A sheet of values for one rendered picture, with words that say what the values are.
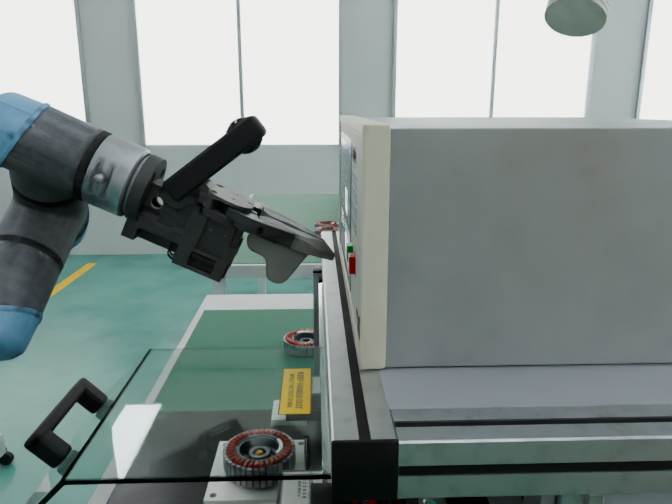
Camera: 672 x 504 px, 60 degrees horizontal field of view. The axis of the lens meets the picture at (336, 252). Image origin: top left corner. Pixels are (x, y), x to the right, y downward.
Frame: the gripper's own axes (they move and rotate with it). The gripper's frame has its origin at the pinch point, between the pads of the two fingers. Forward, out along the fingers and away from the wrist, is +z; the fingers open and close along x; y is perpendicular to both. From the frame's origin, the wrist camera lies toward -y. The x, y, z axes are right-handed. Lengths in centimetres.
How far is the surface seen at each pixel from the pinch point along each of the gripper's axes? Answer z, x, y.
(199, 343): -9, -78, 53
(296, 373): 2.3, 4.9, 12.5
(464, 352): 13.0, 14.5, 0.5
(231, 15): -101, -468, -51
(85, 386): -16.7, 5.7, 22.0
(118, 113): -159, -469, 65
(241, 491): 6.0, -14.8, 42.0
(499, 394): 15.0, 19.4, 1.1
